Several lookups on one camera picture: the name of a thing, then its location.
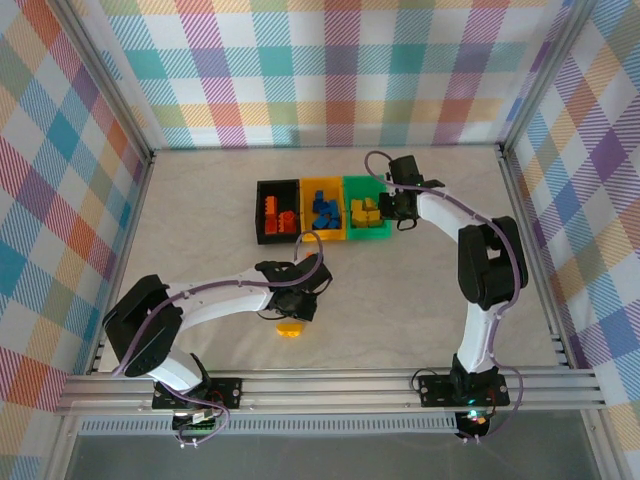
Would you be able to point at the long blue lego brick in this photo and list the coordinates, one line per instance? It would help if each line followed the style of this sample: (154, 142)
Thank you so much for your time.
(318, 206)

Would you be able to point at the long red-orange lego brick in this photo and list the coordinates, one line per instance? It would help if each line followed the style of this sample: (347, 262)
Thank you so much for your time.
(288, 222)

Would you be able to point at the long orange lego brick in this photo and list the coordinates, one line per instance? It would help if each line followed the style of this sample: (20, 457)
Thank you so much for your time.
(270, 205)

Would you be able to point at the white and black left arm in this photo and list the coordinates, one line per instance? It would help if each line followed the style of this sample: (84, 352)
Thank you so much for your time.
(225, 300)

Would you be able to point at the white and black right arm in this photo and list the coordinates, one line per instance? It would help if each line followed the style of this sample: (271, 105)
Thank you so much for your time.
(450, 220)

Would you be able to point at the green plastic bin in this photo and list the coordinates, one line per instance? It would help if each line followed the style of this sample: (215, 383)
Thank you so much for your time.
(370, 187)

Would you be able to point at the long yellow lego brick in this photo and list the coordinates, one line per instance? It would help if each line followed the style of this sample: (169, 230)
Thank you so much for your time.
(290, 330)

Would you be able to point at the yellow plastic bin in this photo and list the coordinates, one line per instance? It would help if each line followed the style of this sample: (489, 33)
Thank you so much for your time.
(306, 200)

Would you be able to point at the black plastic bin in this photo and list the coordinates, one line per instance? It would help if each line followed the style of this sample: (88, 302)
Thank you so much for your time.
(260, 210)

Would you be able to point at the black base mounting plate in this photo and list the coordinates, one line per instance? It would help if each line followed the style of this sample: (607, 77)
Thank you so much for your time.
(435, 390)
(227, 390)

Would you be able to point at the control board green terminals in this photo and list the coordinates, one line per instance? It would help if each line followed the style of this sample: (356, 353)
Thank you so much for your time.
(200, 425)

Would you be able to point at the control board with lit LED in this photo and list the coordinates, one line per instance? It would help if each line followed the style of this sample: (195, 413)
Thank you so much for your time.
(475, 422)

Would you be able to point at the wide aluminium frame rail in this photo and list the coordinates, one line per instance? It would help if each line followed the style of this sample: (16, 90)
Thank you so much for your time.
(325, 390)

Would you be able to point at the aluminium side frame rail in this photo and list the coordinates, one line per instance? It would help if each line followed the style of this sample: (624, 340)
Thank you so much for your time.
(522, 215)

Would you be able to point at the aluminium frame post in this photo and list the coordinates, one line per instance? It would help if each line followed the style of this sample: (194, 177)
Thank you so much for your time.
(107, 75)
(545, 75)

